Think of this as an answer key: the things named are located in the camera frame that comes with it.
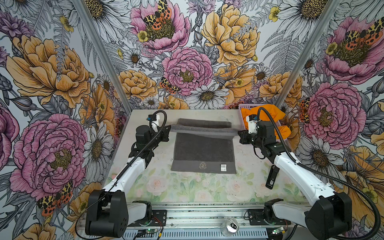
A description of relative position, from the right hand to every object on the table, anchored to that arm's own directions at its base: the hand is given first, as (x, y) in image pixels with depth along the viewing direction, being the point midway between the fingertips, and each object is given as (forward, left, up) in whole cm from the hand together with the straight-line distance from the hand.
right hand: (239, 136), depth 82 cm
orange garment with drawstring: (+8, -30, -8) cm, 32 cm away
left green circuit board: (-39, +45, -20) cm, 63 cm away
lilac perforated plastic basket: (+29, -43, -23) cm, 57 cm away
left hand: (+4, +37, +2) cm, 37 cm away
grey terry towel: (+6, +19, -18) cm, 27 cm away
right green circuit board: (-40, -13, -21) cm, 47 cm away
